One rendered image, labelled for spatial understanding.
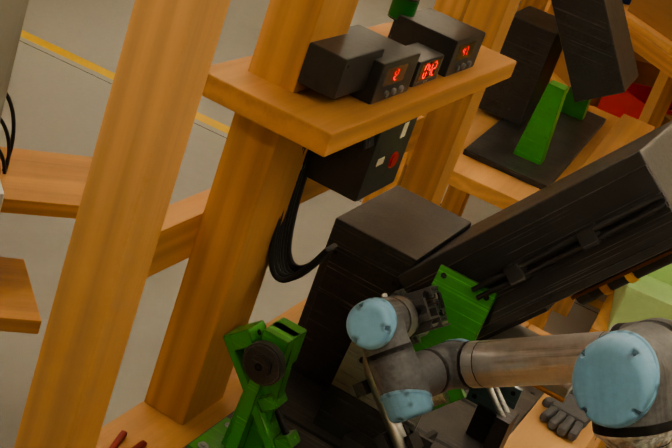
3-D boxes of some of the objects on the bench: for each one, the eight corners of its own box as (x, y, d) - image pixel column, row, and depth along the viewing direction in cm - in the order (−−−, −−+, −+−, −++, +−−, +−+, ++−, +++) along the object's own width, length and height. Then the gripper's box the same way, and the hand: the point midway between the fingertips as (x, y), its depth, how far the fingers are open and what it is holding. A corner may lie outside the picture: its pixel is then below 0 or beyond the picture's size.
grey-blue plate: (498, 445, 249) (524, 388, 244) (495, 449, 248) (521, 391, 242) (456, 422, 252) (481, 364, 247) (453, 426, 251) (478, 368, 245)
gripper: (435, 340, 202) (468, 330, 222) (415, 276, 204) (450, 272, 224) (387, 356, 205) (424, 344, 225) (367, 292, 206) (406, 287, 226)
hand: (420, 313), depth 224 cm, fingers closed on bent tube, 3 cm apart
